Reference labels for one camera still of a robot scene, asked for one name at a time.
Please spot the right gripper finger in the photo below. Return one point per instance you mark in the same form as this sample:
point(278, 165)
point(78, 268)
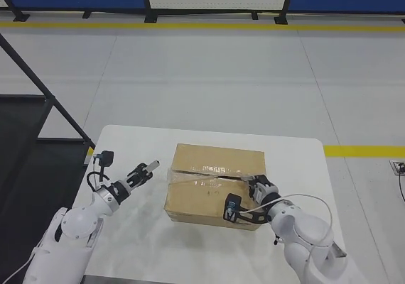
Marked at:
point(249, 177)

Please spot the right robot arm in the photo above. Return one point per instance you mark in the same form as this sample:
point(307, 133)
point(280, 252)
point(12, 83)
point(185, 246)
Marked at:
point(305, 238)

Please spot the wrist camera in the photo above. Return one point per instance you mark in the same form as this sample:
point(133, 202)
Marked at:
point(231, 206)
point(106, 158)

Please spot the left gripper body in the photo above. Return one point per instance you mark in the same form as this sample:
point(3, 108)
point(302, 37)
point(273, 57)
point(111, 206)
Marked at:
point(119, 192)

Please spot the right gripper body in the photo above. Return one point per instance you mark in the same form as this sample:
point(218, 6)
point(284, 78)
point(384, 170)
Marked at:
point(264, 190)

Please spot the dark mesh fence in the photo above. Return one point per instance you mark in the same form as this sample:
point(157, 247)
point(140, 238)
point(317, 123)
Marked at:
point(10, 159)

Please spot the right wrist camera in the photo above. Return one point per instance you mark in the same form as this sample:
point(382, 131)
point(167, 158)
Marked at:
point(231, 206)

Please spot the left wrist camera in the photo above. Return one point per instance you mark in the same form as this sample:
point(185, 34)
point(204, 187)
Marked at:
point(106, 158)

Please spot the blue partition panel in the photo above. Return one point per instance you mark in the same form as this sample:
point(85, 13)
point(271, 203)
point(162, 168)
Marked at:
point(78, 3)
point(359, 5)

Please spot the white pegboard partition panel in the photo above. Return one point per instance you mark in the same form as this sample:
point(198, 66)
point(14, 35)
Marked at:
point(216, 4)

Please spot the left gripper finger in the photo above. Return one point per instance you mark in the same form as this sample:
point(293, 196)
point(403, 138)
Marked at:
point(140, 179)
point(145, 167)

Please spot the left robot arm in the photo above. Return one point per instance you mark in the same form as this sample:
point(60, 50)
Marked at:
point(67, 241)

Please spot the large brown taped carton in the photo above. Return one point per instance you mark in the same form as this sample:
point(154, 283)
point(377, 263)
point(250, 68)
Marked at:
point(206, 199)

